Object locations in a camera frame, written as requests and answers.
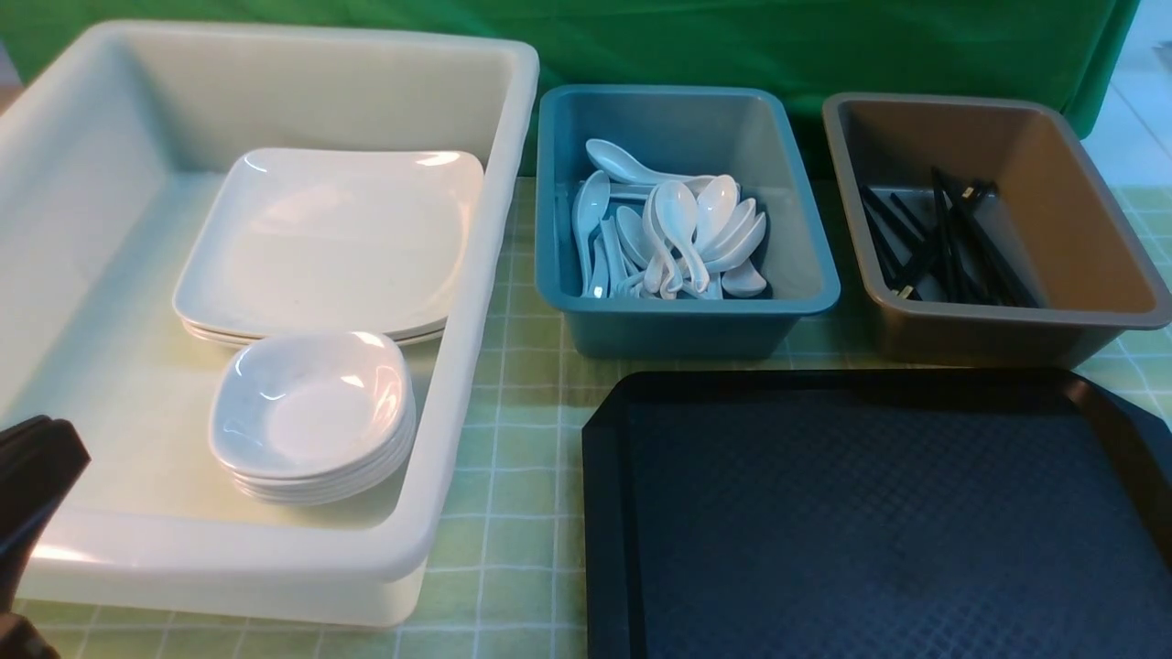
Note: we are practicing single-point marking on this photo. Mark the white bowl tray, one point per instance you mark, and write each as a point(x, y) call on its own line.
point(302, 405)

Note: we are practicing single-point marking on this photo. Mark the teal plastic bin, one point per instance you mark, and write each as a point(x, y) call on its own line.
point(691, 130)

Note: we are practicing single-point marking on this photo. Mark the white square plate stack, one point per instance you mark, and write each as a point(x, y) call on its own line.
point(323, 324)

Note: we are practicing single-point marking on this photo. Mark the green checkered tablecloth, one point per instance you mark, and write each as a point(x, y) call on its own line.
point(505, 576)

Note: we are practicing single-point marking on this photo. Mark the black chopsticks pile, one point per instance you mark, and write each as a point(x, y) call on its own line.
point(955, 250)

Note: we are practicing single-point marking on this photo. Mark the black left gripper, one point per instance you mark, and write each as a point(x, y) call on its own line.
point(41, 460)

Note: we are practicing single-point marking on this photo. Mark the grey-brown plastic bin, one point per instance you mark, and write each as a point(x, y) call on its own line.
point(1054, 219)

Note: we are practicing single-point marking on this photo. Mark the large white plastic tub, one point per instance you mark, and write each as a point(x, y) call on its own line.
point(112, 159)

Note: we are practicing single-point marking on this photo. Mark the white bowl stack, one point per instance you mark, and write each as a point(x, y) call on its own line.
point(321, 490)

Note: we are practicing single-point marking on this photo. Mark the black serving tray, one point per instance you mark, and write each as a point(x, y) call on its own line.
point(875, 514)

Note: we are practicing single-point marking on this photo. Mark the white spoons pile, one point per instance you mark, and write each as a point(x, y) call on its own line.
point(640, 232)

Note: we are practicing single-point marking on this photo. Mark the green backdrop cloth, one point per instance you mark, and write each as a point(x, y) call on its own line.
point(1059, 54)

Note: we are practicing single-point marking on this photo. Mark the large white square plate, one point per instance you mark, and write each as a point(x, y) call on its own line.
point(299, 233)

